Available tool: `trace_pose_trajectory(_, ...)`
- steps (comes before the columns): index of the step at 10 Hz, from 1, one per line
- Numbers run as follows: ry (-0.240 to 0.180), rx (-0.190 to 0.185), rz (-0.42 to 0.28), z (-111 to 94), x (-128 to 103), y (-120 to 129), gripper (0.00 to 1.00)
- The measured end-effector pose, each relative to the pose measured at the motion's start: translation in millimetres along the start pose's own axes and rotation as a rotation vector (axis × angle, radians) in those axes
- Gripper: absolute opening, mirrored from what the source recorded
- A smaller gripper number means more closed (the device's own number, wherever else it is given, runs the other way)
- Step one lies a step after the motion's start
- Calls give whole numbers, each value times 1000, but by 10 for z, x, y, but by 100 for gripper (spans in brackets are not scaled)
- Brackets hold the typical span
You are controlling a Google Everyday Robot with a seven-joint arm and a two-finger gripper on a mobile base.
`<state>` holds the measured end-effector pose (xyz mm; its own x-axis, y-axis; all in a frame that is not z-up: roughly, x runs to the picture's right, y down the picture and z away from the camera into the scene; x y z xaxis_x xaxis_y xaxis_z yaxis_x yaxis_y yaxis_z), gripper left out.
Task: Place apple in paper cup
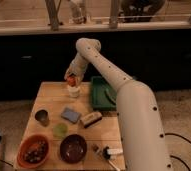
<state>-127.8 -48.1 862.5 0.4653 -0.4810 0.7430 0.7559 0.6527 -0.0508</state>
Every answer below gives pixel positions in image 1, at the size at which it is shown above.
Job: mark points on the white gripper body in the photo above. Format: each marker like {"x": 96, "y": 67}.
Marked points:
{"x": 77, "y": 70}

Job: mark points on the red apple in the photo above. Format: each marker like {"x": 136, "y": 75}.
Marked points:
{"x": 71, "y": 81}

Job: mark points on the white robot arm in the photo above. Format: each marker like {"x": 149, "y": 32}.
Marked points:
{"x": 141, "y": 130}

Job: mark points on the white paper cup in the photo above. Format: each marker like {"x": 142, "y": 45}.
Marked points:
{"x": 73, "y": 91}

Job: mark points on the metal cup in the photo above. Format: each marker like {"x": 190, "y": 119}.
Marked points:
{"x": 42, "y": 117}

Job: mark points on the green plastic cup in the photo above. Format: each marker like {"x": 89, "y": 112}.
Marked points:
{"x": 60, "y": 130}

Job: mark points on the green plastic tray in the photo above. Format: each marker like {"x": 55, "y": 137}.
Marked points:
{"x": 102, "y": 95}

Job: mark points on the blue sponge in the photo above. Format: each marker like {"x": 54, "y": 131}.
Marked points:
{"x": 70, "y": 115}

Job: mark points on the wooden board eraser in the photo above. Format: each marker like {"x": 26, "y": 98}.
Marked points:
{"x": 91, "y": 118}

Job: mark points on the dark maroon bowl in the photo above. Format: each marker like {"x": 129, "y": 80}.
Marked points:
{"x": 73, "y": 149}

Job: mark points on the white dish brush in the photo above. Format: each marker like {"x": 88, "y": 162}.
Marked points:
{"x": 107, "y": 154}

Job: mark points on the orange bowl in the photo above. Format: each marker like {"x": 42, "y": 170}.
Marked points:
{"x": 33, "y": 152}

